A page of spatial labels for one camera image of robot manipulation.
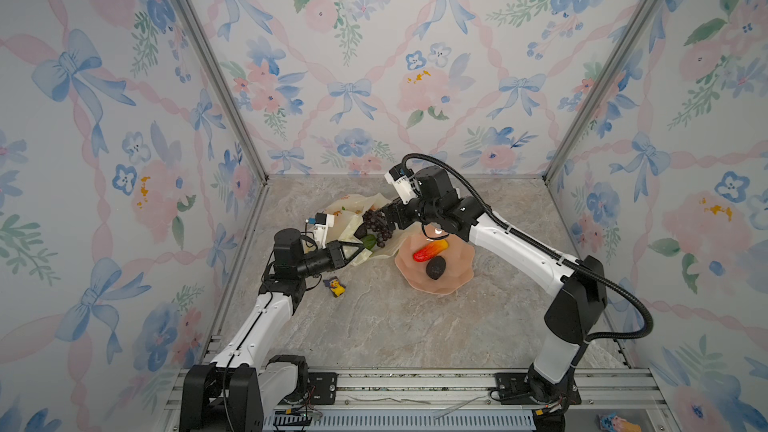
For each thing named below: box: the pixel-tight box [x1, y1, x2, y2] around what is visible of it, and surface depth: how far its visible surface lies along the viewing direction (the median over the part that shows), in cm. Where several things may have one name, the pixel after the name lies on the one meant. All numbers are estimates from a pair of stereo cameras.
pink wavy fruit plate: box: [395, 229, 475, 295], surface depth 94 cm
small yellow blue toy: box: [323, 276, 346, 298], surface depth 90 cm
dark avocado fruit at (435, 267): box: [426, 256, 446, 280], surface depth 94 cm
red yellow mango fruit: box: [413, 239, 449, 263], surface depth 97 cm
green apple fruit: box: [363, 234, 376, 250], surface depth 100 cm
